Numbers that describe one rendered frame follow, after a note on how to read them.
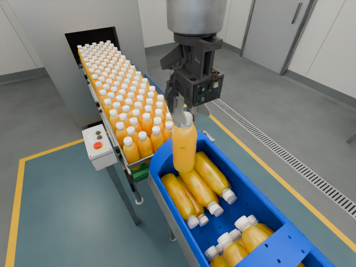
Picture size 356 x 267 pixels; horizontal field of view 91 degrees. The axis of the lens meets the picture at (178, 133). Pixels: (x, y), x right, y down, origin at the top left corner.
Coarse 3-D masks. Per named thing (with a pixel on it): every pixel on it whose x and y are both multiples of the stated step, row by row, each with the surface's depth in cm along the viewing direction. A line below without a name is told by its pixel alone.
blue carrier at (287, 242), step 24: (168, 144) 62; (168, 168) 75; (240, 192) 67; (240, 216) 66; (264, 216) 60; (192, 240) 48; (216, 240) 64; (288, 240) 40; (240, 264) 39; (264, 264) 37; (288, 264) 36; (312, 264) 49
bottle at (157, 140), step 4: (152, 132) 89; (160, 132) 87; (152, 136) 87; (156, 136) 86; (160, 136) 87; (152, 140) 88; (156, 140) 87; (160, 140) 88; (164, 140) 91; (152, 144) 90; (156, 144) 88; (160, 144) 89; (156, 148) 91
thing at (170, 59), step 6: (174, 48) 33; (180, 48) 31; (168, 54) 36; (174, 54) 33; (180, 54) 31; (162, 60) 39; (168, 60) 36; (174, 60) 34; (162, 66) 40; (168, 66) 38
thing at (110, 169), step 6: (108, 168) 95; (114, 168) 98; (114, 174) 100; (114, 180) 104; (120, 180) 112; (120, 186) 110; (120, 192) 114; (126, 198) 122; (126, 204) 127; (132, 210) 137; (132, 216) 143; (138, 222) 156
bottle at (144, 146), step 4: (140, 140) 84; (144, 140) 84; (148, 140) 85; (140, 144) 84; (144, 144) 84; (148, 144) 85; (140, 148) 86; (144, 148) 85; (148, 148) 86; (152, 148) 90; (140, 152) 88; (144, 152) 87; (148, 152) 88; (152, 152) 91; (140, 156) 92; (144, 156) 90; (148, 164) 95
